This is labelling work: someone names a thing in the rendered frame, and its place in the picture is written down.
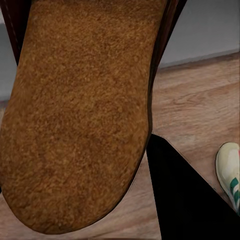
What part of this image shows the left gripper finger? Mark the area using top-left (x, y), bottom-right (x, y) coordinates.
top-left (146, 134), bottom-right (240, 240)

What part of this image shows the gym shoe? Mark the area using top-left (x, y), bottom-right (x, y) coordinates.
top-left (215, 142), bottom-right (240, 216)

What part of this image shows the sandal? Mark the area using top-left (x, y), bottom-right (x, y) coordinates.
top-left (0, 0), bottom-right (187, 235)

